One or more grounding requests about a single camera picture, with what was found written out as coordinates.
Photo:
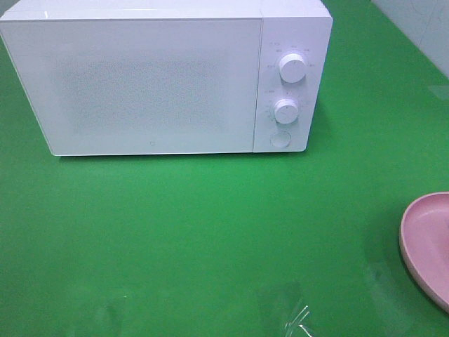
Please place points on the round white door release button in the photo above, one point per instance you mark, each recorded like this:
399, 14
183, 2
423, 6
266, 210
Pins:
280, 139

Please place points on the white microwave door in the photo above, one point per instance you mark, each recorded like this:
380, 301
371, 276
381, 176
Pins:
103, 87

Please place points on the pink round plate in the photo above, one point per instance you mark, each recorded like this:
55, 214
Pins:
423, 241

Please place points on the lower white microwave knob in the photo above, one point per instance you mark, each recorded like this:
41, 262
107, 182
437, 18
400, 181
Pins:
286, 111

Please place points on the white microwave knob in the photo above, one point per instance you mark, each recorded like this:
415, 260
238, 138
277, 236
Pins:
286, 111
292, 68

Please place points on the upper white microwave knob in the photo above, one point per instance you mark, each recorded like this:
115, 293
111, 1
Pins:
292, 68

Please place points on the white microwave oven body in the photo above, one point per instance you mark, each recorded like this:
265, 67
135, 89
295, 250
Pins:
302, 27

